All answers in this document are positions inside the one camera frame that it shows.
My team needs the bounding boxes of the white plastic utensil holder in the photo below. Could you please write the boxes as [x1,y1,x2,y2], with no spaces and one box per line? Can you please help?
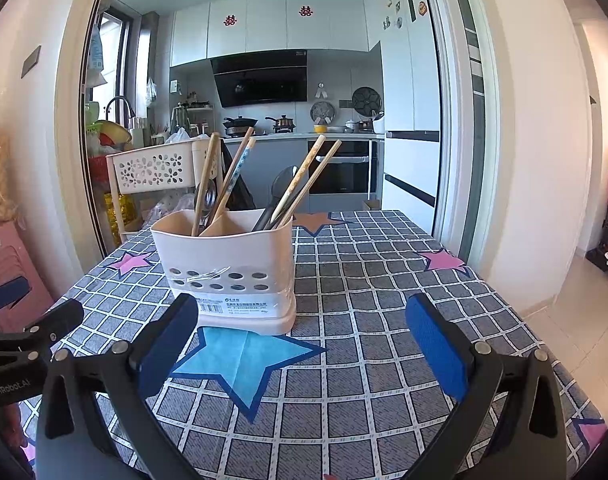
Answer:
[150,207,298,337]

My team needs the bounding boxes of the black built-in oven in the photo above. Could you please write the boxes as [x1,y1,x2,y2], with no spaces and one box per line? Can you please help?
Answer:
[307,139,373,199]

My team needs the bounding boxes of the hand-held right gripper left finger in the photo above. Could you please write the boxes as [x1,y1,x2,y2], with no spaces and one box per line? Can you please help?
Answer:
[36,292,205,480]

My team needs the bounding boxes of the grey wall switch plate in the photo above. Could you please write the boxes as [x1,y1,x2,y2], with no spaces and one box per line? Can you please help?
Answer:
[21,45,43,79]

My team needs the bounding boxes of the blue patterned bamboo chopstick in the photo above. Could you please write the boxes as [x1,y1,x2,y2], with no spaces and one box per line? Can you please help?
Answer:
[215,139,257,221]

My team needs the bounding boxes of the small cooking pot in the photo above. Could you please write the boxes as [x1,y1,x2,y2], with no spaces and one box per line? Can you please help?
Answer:
[264,114,298,134]

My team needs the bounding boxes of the kitchen faucet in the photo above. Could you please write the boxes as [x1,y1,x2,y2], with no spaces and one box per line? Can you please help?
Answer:
[105,95,133,131]

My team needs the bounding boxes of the clear plastic bags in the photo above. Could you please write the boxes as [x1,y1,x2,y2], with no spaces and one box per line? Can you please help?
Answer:
[143,194,196,232]

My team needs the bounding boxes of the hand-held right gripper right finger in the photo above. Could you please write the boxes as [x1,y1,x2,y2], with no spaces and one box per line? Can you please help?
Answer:
[405,292,567,480]

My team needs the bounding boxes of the large round steamer rack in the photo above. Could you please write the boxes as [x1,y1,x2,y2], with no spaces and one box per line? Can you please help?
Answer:
[351,85,384,114]

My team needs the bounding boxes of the gold foil package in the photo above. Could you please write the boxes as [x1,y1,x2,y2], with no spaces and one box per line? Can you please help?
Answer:
[104,192,140,246]

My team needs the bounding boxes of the white upper kitchen cabinets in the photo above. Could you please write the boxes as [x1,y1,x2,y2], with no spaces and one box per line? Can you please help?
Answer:
[170,0,385,69]

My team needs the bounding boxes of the black-handled metal spoon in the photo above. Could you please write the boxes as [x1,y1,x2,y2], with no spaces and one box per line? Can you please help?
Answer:
[251,165,299,233]

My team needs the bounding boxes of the white kitchen counter rack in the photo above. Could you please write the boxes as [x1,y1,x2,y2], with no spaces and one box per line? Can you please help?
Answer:
[173,102,215,134]

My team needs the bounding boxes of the white refrigerator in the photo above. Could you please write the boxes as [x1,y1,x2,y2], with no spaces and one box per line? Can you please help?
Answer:
[368,0,443,234]

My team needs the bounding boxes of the grey checked star tablecloth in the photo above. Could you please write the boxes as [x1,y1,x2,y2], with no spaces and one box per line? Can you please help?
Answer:
[21,210,608,480]

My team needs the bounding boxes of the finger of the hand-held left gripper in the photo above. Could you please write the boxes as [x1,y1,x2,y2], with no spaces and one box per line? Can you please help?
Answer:
[0,299,85,361]
[0,276,33,311]

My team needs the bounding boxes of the stack of pink plastic stools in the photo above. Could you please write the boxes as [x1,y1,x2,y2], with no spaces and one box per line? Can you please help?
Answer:
[0,220,56,334]

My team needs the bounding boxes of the cream plastic storage trolley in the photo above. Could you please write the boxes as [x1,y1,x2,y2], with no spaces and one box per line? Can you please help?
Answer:
[106,135,221,247]

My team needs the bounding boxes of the black range hood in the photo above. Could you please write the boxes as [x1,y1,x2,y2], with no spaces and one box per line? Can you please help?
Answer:
[210,50,309,109]

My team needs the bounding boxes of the small round steamer rack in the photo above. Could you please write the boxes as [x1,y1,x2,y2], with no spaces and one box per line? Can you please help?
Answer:
[310,100,335,126]

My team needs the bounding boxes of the yellow-green bowl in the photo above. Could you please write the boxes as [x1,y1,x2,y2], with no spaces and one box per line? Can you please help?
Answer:
[86,119,133,154]

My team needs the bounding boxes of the black wok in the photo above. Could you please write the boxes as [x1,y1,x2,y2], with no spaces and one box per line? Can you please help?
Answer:
[222,115,259,136]

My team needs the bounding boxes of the white patterned bamboo chopstick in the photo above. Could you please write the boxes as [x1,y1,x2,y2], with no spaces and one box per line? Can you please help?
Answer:
[270,134,327,223]

